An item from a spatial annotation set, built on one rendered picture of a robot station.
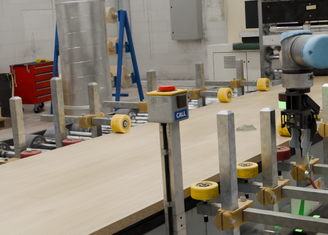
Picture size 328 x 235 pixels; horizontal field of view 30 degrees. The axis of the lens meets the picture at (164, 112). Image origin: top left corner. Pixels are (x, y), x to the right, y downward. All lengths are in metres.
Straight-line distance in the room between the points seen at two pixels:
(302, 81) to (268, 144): 0.22
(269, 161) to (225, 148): 0.27
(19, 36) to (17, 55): 0.34
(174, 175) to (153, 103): 0.18
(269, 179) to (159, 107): 0.61
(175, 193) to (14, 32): 9.50
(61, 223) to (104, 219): 0.11
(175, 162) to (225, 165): 0.26
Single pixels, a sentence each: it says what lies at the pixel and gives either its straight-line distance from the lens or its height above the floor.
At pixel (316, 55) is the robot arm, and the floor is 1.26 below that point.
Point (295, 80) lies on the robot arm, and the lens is 1.81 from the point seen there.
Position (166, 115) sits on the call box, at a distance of 1.38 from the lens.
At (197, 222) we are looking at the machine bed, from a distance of 1.95.
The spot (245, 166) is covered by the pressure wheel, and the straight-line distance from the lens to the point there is 1.95.
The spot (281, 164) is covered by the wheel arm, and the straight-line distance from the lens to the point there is 2.19.
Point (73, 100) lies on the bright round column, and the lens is 5.89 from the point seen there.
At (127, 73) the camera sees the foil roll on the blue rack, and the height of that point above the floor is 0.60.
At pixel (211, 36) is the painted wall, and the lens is 12.08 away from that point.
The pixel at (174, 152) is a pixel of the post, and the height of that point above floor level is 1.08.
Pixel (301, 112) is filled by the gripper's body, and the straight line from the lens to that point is 1.81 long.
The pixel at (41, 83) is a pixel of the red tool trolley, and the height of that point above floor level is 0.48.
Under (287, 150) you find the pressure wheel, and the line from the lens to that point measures 2.17.
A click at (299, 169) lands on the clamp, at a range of 2.09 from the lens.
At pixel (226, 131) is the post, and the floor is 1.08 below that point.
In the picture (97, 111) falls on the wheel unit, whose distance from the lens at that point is 2.84.
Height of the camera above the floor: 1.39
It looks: 9 degrees down
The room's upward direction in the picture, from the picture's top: 4 degrees counter-clockwise
